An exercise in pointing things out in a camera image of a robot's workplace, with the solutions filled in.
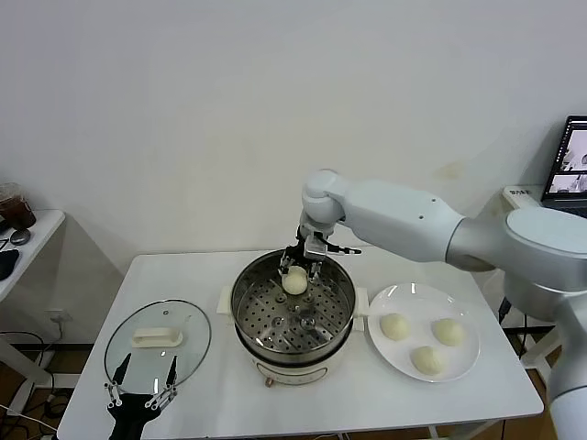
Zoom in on black cable with adapter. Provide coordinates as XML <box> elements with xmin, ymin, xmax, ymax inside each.
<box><xmin>498</xmin><ymin>296</ymin><xmax>528</xmax><ymax>358</ymax></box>

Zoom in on glass lid with white handle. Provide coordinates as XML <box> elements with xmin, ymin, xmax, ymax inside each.
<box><xmin>104</xmin><ymin>300</ymin><xmax>212</xmax><ymax>398</ymax></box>

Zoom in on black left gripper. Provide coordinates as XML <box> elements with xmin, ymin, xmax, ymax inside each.
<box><xmin>104</xmin><ymin>352</ymin><xmax>179</xmax><ymax>440</ymax></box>

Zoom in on plastic iced coffee cup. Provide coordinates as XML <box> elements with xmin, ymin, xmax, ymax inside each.
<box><xmin>0</xmin><ymin>182</ymin><xmax>39</xmax><ymax>230</ymax></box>

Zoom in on black computer mouse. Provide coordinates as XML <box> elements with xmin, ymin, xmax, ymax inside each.
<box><xmin>0</xmin><ymin>249</ymin><xmax>22</xmax><ymax>281</ymax></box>

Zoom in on black floor cable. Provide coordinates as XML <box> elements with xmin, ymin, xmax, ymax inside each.
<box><xmin>0</xmin><ymin>330</ymin><xmax>63</xmax><ymax>413</ymax></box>

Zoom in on white steamed baozi bun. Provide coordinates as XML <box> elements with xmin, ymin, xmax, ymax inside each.
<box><xmin>379</xmin><ymin>313</ymin><xmax>409</xmax><ymax>343</ymax></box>
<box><xmin>410</xmin><ymin>346</ymin><xmax>447</xmax><ymax>380</ymax></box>
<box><xmin>432</xmin><ymin>318</ymin><xmax>468</xmax><ymax>347</ymax></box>
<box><xmin>281</xmin><ymin>267</ymin><xmax>308</xmax><ymax>295</ymax></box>

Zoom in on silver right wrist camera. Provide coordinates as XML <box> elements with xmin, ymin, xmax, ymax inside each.
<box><xmin>304</xmin><ymin>234</ymin><xmax>330</xmax><ymax>261</ymax></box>

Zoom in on white side desk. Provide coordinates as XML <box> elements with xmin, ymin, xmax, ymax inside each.
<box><xmin>0</xmin><ymin>209</ymin><xmax>69</xmax><ymax>416</ymax></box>

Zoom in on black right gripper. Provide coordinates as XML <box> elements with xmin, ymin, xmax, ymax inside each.
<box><xmin>278</xmin><ymin>225</ymin><xmax>323</xmax><ymax>283</ymax></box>

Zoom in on white electric cooking pot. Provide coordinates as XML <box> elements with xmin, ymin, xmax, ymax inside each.
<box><xmin>216</xmin><ymin>286</ymin><xmax>371</xmax><ymax>390</ymax></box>

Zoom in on white round plate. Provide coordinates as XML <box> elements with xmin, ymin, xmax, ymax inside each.
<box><xmin>367</xmin><ymin>283</ymin><xmax>482</xmax><ymax>384</ymax></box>

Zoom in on dark grey open laptop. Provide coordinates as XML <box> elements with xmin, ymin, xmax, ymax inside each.
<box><xmin>540</xmin><ymin>116</ymin><xmax>587</xmax><ymax>212</ymax></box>

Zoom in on steel perforated steamer basket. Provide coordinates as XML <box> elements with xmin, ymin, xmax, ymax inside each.
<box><xmin>230</xmin><ymin>249</ymin><xmax>358</xmax><ymax>363</ymax></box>

